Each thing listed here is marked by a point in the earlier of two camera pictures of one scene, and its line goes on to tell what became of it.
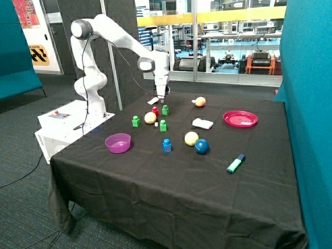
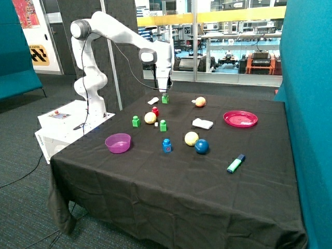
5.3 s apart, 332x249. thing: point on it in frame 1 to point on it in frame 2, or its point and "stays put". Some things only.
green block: [136, 122] stays put
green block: [165, 110] to [165, 99]
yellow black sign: [39, 55] stays put
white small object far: [153, 100] stays put
